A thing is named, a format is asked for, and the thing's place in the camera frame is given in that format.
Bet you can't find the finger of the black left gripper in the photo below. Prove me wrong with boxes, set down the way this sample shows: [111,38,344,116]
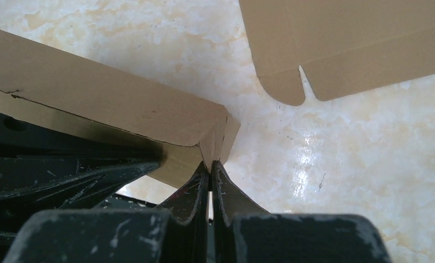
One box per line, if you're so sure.
[0,113,161,160]
[0,157,161,232]

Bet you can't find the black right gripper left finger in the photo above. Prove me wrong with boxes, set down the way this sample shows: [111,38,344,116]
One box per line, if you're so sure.
[4,163,209,262]

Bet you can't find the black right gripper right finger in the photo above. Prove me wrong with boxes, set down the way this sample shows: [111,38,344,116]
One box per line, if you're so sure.
[211,161,392,262]

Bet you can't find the brown cardboard box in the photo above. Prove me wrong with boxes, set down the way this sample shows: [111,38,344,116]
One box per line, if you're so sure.
[0,30,240,188]
[239,1,435,106]

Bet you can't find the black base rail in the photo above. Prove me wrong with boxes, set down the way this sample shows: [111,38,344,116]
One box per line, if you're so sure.
[94,193,157,210]

